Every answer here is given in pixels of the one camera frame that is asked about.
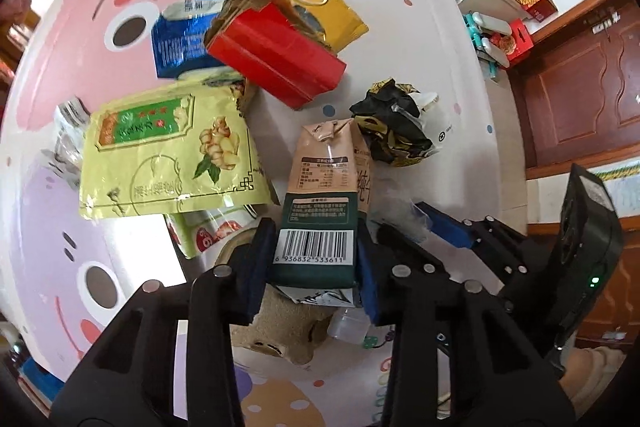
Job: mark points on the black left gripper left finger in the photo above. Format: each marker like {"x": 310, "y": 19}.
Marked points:
{"x": 166, "y": 358}

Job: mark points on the silver foil wrapper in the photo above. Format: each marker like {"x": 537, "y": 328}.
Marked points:
{"x": 71, "y": 120}

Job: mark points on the small clear plastic bottle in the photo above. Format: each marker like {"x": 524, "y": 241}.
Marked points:
{"x": 349, "y": 325}

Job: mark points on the green white snack wrapper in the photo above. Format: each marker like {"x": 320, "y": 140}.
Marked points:
{"x": 205, "y": 232}

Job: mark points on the brown green milk carton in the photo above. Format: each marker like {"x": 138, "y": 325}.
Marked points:
{"x": 315, "y": 262}

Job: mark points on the yellow paper bag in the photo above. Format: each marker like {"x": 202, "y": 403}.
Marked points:
{"x": 334, "y": 21}

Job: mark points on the brown wooden door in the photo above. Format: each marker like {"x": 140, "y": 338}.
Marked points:
{"x": 577, "y": 93}

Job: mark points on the crumpled black gold wrapper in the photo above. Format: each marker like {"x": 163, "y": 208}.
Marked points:
{"x": 402, "y": 125}

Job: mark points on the red cardboard box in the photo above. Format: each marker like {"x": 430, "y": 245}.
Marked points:
{"x": 264, "y": 47}

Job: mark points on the blue foil snack bag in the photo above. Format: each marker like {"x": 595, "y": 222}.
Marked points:
{"x": 178, "y": 37}

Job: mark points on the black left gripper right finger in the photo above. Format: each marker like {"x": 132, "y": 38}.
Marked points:
{"x": 458, "y": 359}

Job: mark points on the yellow ginger tea bag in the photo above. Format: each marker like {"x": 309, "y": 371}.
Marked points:
{"x": 179, "y": 148}

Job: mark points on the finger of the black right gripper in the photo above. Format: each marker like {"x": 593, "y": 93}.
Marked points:
{"x": 452, "y": 231}

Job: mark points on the cartoon patterned tablecloth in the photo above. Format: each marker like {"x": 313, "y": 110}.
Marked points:
{"x": 63, "y": 277}

